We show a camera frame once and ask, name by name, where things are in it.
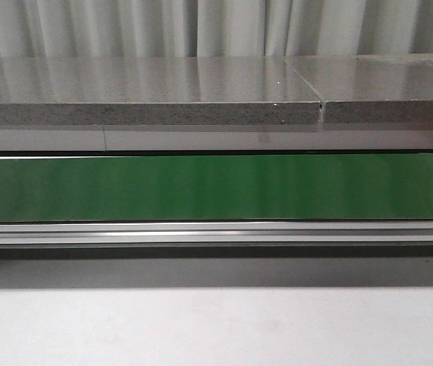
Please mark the green conveyor belt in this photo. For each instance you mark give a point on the green conveyor belt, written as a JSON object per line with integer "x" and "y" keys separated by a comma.
{"x": 241, "y": 187}

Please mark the grey stone slab right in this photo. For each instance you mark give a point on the grey stone slab right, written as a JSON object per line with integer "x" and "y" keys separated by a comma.
{"x": 385, "y": 90}

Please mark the aluminium conveyor side rail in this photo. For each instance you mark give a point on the aluminium conveyor side rail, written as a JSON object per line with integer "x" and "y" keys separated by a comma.
{"x": 274, "y": 234}

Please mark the grey stone countertop slab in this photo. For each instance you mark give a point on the grey stone countertop slab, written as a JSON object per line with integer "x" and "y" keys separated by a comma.
{"x": 155, "y": 91}

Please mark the white pleated curtain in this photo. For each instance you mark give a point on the white pleated curtain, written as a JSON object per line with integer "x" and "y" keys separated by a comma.
{"x": 214, "y": 28}

